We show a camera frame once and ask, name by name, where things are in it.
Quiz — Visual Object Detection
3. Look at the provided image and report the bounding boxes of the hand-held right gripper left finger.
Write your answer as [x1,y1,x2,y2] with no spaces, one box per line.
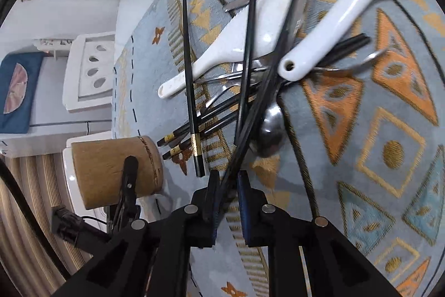
[52,169,221,297]

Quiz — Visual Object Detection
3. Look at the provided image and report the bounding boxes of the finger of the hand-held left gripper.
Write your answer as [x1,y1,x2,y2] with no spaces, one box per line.
[108,155,140,235]

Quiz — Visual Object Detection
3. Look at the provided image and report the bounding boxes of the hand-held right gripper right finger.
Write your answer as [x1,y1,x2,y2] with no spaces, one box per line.
[237,170,404,297]

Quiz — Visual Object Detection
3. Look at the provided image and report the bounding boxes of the single black chopstick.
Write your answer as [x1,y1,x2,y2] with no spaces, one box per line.
[216,0,300,203]

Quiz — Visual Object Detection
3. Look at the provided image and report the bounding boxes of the bamboo utensil holder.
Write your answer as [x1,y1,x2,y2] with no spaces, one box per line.
[71,135,164,210]

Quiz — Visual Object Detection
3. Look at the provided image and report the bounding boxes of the bundle of black chopsticks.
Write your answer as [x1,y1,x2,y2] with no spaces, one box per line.
[156,0,371,179]

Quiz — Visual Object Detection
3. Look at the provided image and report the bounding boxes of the striped brown curtain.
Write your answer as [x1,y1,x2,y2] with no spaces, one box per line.
[0,153,93,284]

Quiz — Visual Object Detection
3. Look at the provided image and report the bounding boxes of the grey refrigerator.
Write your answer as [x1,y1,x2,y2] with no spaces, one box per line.
[0,51,113,158]

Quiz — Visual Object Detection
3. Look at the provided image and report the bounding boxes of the patterned blue table mat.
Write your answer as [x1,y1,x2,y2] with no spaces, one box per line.
[111,0,445,297]

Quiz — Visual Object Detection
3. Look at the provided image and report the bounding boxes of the blue refrigerator cover cloth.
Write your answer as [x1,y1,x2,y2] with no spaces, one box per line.
[0,51,46,135]

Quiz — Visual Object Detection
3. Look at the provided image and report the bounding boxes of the white shelf rack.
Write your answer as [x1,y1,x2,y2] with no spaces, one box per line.
[33,37,75,58]

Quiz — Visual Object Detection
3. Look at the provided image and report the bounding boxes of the white rice paddle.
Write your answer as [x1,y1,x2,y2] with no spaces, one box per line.
[277,0,417,82]
[157,0,294,100]

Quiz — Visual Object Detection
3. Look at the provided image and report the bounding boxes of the black cable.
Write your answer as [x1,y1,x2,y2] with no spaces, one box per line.
[0,158,68,282]

